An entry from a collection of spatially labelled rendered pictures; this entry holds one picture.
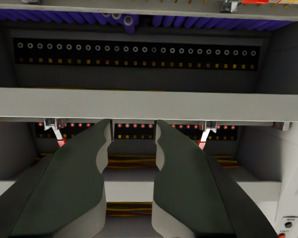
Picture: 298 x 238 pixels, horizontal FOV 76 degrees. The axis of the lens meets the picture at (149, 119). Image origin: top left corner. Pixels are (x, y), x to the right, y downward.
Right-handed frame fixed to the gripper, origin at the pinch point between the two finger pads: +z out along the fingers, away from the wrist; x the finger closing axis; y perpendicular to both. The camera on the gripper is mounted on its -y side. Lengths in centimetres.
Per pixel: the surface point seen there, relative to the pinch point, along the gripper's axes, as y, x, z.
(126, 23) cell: -4.8, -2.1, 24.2
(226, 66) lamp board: 3.6, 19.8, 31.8
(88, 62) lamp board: 3.5, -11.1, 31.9
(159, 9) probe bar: -7.0, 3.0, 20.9
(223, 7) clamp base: -7.6, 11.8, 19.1
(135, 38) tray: -1.5, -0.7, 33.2
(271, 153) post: 20.6, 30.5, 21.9
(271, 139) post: 17.8, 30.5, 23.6
